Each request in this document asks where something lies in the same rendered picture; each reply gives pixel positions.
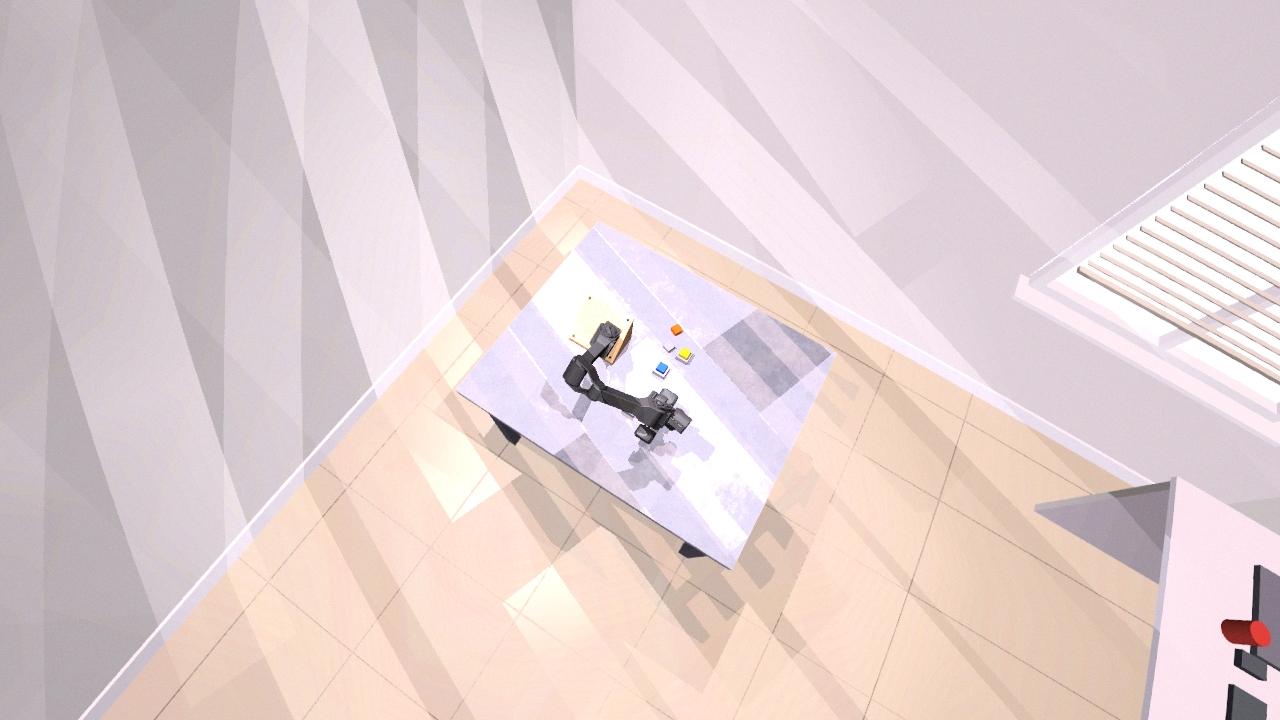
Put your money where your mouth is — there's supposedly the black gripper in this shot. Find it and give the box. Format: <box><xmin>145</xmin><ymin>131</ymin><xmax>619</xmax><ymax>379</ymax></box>
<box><xmin>634</xmin><ymin>388</ymin><xmax>678</xmax><ymax>445</ymax></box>

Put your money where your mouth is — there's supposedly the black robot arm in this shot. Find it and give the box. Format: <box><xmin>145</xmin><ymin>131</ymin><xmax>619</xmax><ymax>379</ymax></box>
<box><xmin>562</xmin><ymin>322</ymin><xmax>692</xmax><ymax>434</ymax></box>

